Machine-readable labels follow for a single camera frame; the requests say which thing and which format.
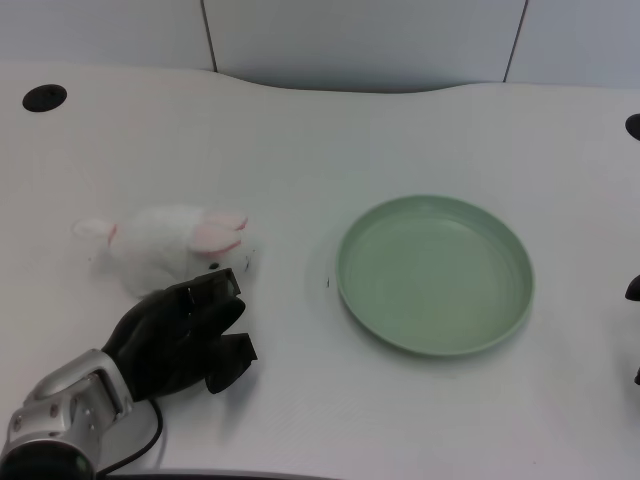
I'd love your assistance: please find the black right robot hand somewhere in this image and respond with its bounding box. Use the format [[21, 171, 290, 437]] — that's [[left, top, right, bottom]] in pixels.
[[624, 274, 640, 386]]

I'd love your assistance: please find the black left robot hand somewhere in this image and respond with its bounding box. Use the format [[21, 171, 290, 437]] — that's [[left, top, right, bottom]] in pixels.
[[101, 267, 259, 403]]

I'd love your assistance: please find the white plush rabbit doll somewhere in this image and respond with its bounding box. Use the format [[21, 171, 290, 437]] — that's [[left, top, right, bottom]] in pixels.
[[72, 204, 259, 300]]

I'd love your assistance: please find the green round plate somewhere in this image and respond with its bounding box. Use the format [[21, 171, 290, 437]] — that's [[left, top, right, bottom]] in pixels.
[[335, 194, 536, 359]]

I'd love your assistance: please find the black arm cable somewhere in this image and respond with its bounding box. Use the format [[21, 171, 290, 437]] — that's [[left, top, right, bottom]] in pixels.
[[92, 397, 164, 475]]

